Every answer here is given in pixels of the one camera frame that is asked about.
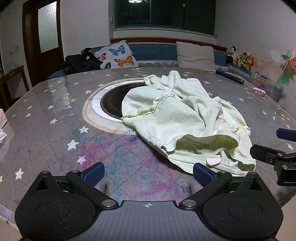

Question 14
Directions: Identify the dark wooden side table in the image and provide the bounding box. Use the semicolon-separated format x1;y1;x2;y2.
0;65;30;112

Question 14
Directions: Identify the clear plastic box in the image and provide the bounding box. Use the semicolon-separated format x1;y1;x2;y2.
254;73;284;101

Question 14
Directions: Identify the pink tissue pack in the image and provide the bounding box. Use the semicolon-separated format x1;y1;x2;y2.
0;108;8;130

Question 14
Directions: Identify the black bag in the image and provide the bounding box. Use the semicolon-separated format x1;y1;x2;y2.
60;47;104;76

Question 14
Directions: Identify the round black induction cooktop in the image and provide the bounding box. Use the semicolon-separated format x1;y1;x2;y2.
91;80;148;122

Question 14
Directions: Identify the grey star-print tablecloth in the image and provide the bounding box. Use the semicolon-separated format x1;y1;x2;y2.
0;67;296;232

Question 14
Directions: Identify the orange plush toy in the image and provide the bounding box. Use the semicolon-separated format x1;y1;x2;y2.
246;54;256;70

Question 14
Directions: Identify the dark window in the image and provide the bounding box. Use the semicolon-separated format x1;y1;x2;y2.
109;0;218;37

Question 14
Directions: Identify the blue bench sofa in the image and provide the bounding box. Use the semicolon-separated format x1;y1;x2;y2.
47;38;252;80

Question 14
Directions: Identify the plain grey pillow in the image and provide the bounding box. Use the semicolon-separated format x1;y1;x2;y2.
176;42;216;71

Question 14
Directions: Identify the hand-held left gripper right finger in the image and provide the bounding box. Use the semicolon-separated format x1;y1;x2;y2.
179;163;271;210

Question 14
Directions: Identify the butterfly print pillow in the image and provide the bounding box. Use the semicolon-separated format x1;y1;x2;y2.
95;40;139;69

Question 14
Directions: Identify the pale green garment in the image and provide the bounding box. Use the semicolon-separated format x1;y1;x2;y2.
121;70;257;175

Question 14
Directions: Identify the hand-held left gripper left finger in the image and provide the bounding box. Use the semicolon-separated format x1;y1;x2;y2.
30;162;118;210

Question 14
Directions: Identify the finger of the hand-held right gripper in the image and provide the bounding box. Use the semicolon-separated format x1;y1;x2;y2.
250;144;296;186
276;128;296;140

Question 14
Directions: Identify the wooden door with frosted glass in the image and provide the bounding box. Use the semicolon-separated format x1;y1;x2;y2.
22;0;64;80

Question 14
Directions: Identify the black remote control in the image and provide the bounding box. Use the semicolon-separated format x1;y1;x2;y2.
216;70;245;84

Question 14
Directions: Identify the colourful pinwheel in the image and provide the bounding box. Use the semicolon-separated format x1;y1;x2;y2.
276;49;296;85

